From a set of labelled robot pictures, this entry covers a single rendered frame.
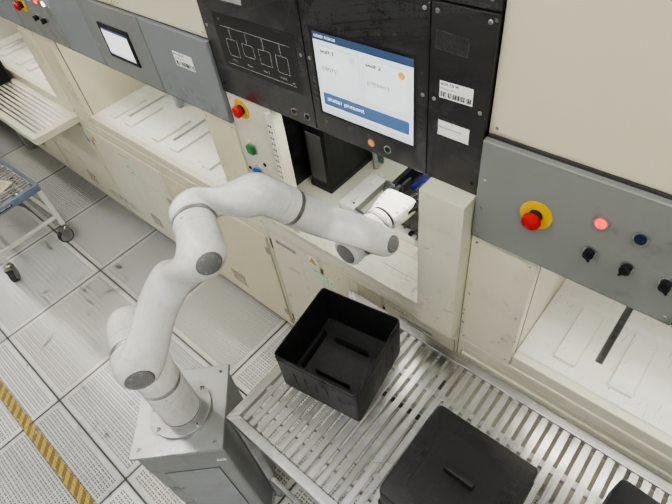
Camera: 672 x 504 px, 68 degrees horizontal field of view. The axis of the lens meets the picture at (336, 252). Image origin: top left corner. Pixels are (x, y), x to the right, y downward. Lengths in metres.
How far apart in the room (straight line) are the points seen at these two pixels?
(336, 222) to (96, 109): 2.01
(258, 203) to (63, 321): 2.27
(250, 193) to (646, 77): 0.74
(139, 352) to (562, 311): 1.19
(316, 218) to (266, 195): 0.15
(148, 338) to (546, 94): 0.99
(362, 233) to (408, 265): 0.51
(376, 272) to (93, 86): 1.88
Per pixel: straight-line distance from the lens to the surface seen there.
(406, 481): 1.38
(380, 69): 1.15
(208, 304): 2.90
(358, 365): 1.62
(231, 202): 1.11
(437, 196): 1.17
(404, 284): 1.67
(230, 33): 1.50
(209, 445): 1.62
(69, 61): 2.91
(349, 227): 1.23
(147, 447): 1.69
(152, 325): 1.27
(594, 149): 1.01
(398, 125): 1.19
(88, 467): 2.68
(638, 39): 0.90
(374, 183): 1.98
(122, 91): 3.07
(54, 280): 3.50
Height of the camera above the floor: 2.18
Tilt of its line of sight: 48 degrees down
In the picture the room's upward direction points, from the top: 9 degrees counter-clockwise
